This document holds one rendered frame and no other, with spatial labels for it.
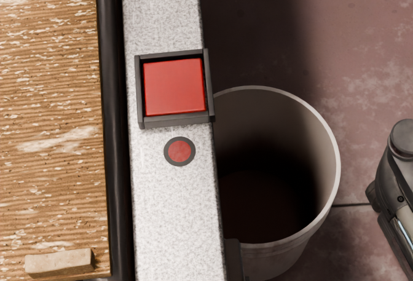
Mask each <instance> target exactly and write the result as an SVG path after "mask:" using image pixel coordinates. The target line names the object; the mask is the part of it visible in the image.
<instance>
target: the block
mask: <svg viewBox="0 0 413 281"><path fill-rule="evenodd" d="M94 270H95V255H94V253H93V251H92V250H91V249H90V248H82V249H76V250H66V251H60V252H56V253H49V254H42V255H26V256H25V272H26V273H27V274H28V275H29V276H30V277H31V278H32V279H36V278H42V277H51V276H55V275H73V274H80V273H84V272H90V271H94Z"/></svg>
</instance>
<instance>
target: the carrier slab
mask: <svg viewBox="0 0 413 281"><path fill-rule="evenodd" d="M82 248H90V249H91V250H92V251H93V253H94V255H95V270H94V271H90V272H84V273H80V274H73V275H55V276H51V277H42V278H36V279H32V278H31V277H30V276H29V275H28V274H27V273H26V272H25V256H26V255H42V254H49V253H56V252H60V251H66V250H76V249H82ZM110 276H112V251H111V229H110V217H109V194H108V171H107V160H106V137H105V125H104V103H103V80H102V68H101V46H100V23H99V11H98V0H0V281H73V280H84V279H95V278H101V277H110Z"/></svg>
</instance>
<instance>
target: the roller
mask: <svg viewBox="0 0 413 281"><path fill-rule="evenodd" d="M98 11H99V23H100V46H101V68H102V80H103V103H104V125H105V137H106V160H107V171H108V194H109V217H110V229H111V251H112V276H110V277H101V278H95V279H84V280H83V281H128V263H127V235H126V221H125V194H124V167H123V152H122V126H121V111H120V84H119V57H118V43H117V16H116V0H98Z"/></svg>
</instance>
